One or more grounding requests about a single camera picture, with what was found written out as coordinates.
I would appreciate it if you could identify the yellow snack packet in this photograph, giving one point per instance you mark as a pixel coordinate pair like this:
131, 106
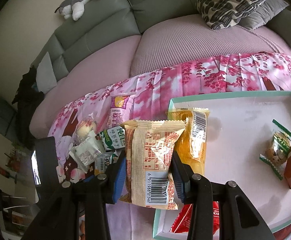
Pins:
193, 152

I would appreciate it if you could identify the grey sofa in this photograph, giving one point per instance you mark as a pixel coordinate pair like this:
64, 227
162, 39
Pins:
105, 30

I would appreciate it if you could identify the purple cake roll packet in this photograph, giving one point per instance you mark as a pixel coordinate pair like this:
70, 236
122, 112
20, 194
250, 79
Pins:
120, 110

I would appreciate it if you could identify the black patterned cream pillow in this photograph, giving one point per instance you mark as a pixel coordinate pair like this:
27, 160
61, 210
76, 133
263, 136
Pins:
230, 2

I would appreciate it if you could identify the dark teal cabinet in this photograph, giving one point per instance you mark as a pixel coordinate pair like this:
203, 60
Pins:
0, 115

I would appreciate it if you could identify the black garment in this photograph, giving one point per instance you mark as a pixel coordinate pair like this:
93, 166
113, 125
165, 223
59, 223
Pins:
25, 100

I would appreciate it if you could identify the large red snack packet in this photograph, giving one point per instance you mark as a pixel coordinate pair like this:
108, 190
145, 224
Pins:
183, 220

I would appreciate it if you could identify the pink sofa cover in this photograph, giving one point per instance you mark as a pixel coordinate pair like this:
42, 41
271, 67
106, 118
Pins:
98, 62

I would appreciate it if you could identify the pale blue pillow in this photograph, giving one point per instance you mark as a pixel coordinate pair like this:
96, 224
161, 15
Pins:
45, 75

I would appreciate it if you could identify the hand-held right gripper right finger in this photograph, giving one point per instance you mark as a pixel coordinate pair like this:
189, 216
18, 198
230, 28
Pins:
180, 180

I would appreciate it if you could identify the white tray with teal rim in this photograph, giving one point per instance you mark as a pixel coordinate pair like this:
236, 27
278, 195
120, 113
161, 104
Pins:
240, 155

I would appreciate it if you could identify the printed pink blanket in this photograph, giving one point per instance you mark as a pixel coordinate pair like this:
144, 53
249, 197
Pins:
198, 75

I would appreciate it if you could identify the clear green-edged snack packet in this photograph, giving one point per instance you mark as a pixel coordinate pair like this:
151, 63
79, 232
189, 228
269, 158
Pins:
276, 150

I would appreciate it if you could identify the green and white snack packet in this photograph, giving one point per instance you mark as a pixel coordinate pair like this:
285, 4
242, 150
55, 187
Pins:
111, 140
105, 163

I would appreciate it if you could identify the grey and white plush toy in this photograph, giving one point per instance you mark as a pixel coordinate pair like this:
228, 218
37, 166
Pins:
73, 5

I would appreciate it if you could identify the grey pillow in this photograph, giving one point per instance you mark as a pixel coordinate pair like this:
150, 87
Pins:
265, 12

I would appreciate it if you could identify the beige snack packet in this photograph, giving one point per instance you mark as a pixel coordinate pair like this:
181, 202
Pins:
148, 150

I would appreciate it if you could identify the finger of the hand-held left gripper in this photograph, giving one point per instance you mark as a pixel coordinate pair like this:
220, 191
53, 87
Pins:
88, 179

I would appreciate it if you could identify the bun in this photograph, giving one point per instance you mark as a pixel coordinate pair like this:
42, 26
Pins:
85, 128

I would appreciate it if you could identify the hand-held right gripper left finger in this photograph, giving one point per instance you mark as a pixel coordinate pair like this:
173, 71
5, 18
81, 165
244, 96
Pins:
118, 180

